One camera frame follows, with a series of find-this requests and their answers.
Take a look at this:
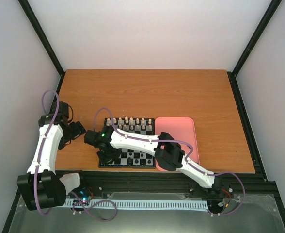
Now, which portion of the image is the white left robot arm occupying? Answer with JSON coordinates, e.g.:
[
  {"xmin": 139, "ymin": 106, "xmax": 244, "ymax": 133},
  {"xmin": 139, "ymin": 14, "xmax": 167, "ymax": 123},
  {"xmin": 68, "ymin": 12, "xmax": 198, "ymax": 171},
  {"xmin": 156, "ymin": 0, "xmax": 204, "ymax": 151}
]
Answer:
[{"xmin": 17, "ymin": 101, "xmax": 88, "ymax": 211}]

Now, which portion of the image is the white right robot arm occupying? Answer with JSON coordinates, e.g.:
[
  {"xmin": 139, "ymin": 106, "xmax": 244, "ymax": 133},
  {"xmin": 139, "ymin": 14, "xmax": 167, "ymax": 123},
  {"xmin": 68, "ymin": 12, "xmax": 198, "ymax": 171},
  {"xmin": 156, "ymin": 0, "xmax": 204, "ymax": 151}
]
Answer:
[{"xmin": 84, "ymin": 126, "xmax": 215, "ymax": 188}]

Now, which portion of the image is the black white chess board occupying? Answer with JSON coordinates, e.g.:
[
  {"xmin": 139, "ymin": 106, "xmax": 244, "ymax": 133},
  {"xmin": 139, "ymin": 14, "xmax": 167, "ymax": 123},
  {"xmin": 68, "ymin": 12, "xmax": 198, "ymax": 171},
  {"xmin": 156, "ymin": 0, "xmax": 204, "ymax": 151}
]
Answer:
[{"xmin": 98, "ymin": 117, "xmax": 156, "ymax": 168}]

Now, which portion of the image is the black king piece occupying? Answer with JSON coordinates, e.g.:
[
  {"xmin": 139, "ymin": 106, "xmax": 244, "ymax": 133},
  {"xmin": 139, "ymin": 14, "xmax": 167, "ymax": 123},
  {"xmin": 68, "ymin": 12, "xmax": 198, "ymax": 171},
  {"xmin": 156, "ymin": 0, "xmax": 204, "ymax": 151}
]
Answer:
[{"xmin": 127, "ymin": 158, "xmax": 133, "ymax": 165}]

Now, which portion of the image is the pink tray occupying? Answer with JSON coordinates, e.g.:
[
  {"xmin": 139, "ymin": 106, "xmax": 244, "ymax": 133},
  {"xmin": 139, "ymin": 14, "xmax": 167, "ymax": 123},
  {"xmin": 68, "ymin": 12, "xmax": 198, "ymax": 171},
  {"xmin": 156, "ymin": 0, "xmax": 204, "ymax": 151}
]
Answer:
[{"xmin": 155, "ymin": 117, "xmax": 200, "ymax": 164}]

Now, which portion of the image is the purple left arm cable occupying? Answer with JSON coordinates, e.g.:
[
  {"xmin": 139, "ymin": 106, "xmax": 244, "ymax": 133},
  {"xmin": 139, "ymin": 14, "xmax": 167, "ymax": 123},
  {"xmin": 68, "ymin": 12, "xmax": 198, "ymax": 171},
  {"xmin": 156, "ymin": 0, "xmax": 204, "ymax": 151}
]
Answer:
[{"xmin": 34, "ymin": 90, "xmax": 60, "ymax": 216}]

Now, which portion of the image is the light blue cable duct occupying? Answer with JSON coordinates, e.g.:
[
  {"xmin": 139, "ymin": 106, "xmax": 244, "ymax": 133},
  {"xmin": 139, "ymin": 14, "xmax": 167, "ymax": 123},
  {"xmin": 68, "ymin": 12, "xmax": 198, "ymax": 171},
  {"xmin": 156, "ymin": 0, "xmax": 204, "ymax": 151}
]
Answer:
[{"xmin": 61, "ymin": 198, "xmax": 208, "ymax": 212}]

